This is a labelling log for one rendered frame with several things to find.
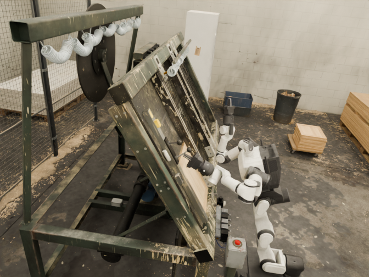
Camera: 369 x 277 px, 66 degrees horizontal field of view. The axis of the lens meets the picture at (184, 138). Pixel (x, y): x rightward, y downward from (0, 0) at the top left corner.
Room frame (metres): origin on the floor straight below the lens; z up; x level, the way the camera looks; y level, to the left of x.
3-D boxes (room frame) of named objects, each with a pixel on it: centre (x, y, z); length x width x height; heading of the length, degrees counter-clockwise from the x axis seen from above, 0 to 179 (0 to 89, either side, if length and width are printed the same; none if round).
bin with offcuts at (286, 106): (5.97, -2.15, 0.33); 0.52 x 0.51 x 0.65; 173
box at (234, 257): (1.38, -0.42, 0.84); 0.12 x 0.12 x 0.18; 86
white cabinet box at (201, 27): (6.01, -0.13, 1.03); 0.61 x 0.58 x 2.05; 173
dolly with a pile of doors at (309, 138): (4.66, -2.18, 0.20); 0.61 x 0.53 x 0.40; 173
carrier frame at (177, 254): (2.48, 0.34, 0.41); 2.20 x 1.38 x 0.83; 176
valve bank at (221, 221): (1.83, -0.39, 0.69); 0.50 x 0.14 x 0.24; 176
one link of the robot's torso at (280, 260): (1.83, -0.92, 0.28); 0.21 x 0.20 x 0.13; 86
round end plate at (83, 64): (2.42, 0.77, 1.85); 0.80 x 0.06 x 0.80; 176
